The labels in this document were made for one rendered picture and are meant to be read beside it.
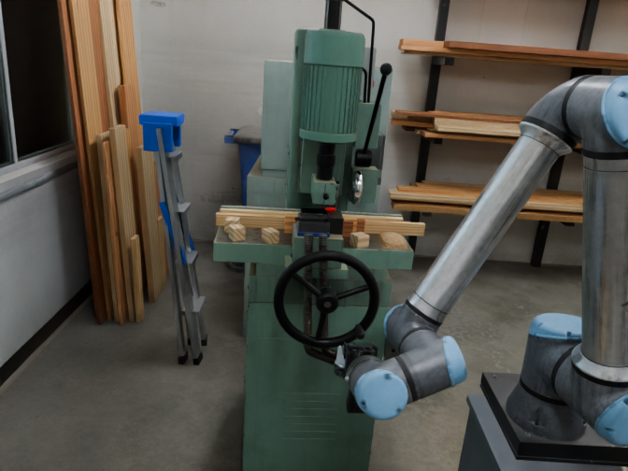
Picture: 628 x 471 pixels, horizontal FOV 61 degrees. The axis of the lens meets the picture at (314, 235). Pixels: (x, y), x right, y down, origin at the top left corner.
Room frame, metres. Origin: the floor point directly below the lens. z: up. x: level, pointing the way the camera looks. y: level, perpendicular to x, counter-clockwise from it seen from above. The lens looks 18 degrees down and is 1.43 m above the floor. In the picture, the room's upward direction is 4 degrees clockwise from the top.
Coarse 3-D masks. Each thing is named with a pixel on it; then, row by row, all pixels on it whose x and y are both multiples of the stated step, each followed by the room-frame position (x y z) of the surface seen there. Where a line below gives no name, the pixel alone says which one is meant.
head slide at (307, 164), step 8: (304, 144) 1.73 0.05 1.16; (312, 144) 1.73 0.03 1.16; (336, 144) 1.73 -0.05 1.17; (344, 144) 1.74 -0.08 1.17; (304, 152) 1.72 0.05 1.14; (312, 152) 1.73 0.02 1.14; (336, 152) 1.73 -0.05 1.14; (344, 152) 1.74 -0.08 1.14; (304, 160) 1.73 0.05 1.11; (312, 160) 1.73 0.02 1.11; (336, 160) 1.73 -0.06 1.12; (344, 160) 1.74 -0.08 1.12; (304, 168) 1.73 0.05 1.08; (312, 168) 1.73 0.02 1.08; (336, 168) 1.73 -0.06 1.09; (304, 176) 1.73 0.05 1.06; (336, 176) 1.73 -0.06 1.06; (304, 184) 1.73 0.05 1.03; (304, 192) 1.73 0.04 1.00
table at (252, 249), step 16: (224, 240) 1.48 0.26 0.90; (256, 240) 1.50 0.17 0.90; (288, 240) 1.52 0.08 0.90; (224, 256) 1.46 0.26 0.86; (240, 256) 1.46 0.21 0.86; (256, 256) 1.46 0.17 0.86; (272, 256) 1.47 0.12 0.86; (288, 256) 1.46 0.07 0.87; (368, 256) 1.49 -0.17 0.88; (384, 256) 1.50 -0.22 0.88; (400, 256) 1.50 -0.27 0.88; (336, 272) 1.39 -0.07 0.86
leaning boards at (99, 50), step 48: (96, 0) 2.90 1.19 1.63; (96, 48) 2.85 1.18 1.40; (96, 96) 2.70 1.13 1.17; (96, 144) 2.63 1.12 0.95; (96, 192) 2.57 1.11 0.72; (144, 192) 2.80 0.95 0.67; (96, 240) 2.58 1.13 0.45; (144, 240) 2.80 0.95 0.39; (96, 288) 2.51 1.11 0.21; (144, 288) 2.98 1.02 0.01
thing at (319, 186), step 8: (312, 176) 1.69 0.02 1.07; (312, 184) 1.66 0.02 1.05; (320, 184) 1.59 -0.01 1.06; (328, 184) 1.60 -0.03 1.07; (312, 192) 1.64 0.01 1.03; (320, 192) 1.59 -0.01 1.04; (328, 192) 1.60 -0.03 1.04; (312, 200) 1.61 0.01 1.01; (320, 200) 1.59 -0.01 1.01; (328, 200) 1.60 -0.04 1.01
